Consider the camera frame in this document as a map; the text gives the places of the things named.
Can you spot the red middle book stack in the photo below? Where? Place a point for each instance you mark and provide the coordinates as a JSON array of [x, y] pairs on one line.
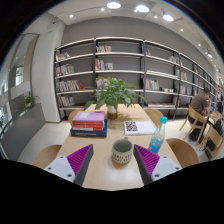
[[88, 126]]

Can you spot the far left wooden chair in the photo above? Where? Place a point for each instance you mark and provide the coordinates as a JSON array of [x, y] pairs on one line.
[[72, 115]]

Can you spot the large wall bookshelf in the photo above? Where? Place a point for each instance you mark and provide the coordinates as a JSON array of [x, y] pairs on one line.
[[166, 79]]

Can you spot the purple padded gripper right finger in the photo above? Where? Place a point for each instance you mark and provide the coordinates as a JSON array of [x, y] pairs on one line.
[[153, 167]]

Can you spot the patterned ceramic mug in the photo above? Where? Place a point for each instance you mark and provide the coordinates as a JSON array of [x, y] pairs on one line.
[[122, 151]]

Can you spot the far right wooden chair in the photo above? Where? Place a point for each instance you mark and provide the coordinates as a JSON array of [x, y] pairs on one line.
[[154, 115]]

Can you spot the seated man brown shirt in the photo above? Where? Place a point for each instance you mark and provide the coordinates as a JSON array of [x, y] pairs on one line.
[[201, 103]]

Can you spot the dark blue bottom book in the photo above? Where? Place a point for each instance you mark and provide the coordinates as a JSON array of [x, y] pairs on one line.
[[82, 133]]

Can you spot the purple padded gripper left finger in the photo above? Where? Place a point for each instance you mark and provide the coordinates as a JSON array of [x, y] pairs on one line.
[[74, 167]]

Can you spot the near left wooden chair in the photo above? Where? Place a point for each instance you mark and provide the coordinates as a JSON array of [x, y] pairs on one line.
[[46, 156]]

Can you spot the wooden frame chair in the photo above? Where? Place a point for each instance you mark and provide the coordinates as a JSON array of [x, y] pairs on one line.
[[195, 121]]

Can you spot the small plant by window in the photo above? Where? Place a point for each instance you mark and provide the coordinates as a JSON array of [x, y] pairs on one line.
[[30, 100]]

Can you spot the white open booklet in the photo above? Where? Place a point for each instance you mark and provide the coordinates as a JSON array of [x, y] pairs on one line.
[[138, 127]]

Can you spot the potted green plant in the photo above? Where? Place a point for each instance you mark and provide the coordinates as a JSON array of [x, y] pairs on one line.
[[111, 92]]

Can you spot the clear plastic water bottle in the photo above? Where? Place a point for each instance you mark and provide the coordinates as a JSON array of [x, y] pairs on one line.
[[158, 136]]

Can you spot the near right wooden chair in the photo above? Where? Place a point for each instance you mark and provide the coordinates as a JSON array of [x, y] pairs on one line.
[[184, 152]]

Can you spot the wooden frame chair foreground right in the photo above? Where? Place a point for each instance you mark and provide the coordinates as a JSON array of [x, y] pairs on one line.
[[213, 140]]

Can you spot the pink top book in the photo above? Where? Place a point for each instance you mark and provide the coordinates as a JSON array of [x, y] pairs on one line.
[[89, 116]]

